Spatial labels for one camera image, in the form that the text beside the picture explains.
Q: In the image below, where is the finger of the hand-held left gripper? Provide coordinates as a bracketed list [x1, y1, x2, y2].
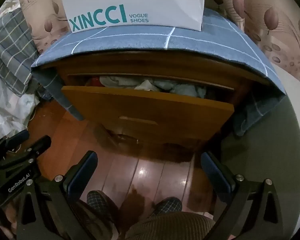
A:
[27, 135, 52, 157]
[5, 129, 30, 143]

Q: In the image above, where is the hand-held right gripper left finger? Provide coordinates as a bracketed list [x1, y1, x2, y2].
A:
[16, 151, 98, 240]

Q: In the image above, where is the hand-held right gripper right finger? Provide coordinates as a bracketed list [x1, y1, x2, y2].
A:
[201, 151, 287, 240]

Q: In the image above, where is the wooden drawer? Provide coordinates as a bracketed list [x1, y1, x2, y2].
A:
[61, 73, 235, 153]

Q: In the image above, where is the pale blue underwear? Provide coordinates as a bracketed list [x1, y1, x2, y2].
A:
[152, 79, 207, 98]

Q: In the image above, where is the white shoe box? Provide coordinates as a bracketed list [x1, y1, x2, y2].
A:
[61, 0, 205, 32]

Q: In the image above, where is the plaid slipper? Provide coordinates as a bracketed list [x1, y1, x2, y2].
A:
[87, 190, 118, 230]
[150, 197, 183, 218]

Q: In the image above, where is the grey board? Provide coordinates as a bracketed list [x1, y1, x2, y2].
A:
[220, 65, 300, 240]

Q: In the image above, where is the grey plaid quilt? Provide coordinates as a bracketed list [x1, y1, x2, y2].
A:
[0, 6, 40, 97]

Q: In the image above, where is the white crumpled garment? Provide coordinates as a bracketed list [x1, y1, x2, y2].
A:
[99, 76, 162, 92]

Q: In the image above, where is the wooden nightstand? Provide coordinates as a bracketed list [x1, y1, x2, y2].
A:
[44, 50, 255, 155]

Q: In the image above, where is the blue checked cloth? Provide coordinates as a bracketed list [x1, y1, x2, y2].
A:
[31, 7, 288, 137]

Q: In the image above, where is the beige leaf-pattern bedding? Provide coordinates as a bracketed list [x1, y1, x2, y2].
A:
[15, 0, 300, 90]

